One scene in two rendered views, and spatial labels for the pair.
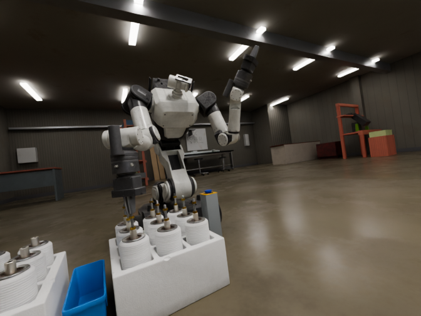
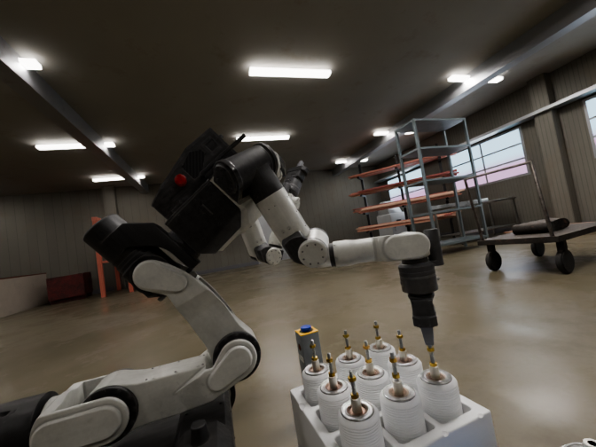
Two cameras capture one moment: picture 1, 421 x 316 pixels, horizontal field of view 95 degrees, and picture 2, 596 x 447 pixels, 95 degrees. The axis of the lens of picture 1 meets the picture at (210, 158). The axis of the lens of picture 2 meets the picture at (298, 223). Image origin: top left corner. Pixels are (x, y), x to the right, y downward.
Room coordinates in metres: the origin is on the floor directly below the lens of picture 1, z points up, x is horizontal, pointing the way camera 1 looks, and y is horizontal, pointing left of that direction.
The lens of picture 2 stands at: (0.83, 1.06, 0.66)
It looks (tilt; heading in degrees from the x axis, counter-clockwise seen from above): 3 degrees up; 280
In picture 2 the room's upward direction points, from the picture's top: 9 degrees counter-clockwise
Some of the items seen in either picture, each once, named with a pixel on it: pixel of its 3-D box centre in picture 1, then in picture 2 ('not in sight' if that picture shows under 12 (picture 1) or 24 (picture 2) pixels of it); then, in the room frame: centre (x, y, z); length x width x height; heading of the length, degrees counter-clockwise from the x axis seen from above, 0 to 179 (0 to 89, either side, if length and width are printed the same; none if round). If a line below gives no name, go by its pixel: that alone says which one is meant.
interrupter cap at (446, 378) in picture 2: (133, 237); (435, 377); (0.67, 0.29, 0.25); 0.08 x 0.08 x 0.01
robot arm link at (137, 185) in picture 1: (126, 178); (422, 296); (0.66, 0.29, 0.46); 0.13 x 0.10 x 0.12; 76
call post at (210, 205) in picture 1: (212, 222); (312, 373); (1.04, 0.04, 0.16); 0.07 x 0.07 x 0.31; 30
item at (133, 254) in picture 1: (136, 264); (442, 412); (0.67, 0.29, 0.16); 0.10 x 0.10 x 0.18
